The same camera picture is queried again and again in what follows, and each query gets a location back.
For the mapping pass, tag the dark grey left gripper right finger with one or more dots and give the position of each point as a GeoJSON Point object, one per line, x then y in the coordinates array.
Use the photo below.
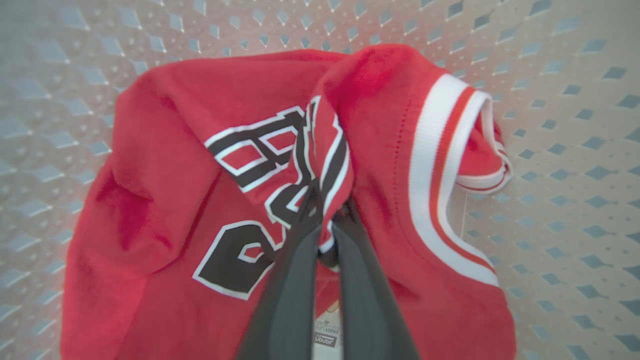
{"type": "Point", "coordinates": [367, 300]}

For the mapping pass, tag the beige perforated laundry basket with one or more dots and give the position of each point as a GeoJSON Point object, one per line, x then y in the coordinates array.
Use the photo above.
{"type": "Point", "coordinates": [565, 200]}

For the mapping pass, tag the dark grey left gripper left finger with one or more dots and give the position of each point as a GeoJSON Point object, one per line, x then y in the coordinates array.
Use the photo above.
{"type": "Point", "coordinates": [287, 300]}

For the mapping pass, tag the red basketball jersey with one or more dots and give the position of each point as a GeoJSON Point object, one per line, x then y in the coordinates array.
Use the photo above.
{"type": "Point", "coordinates": [175, 175]}

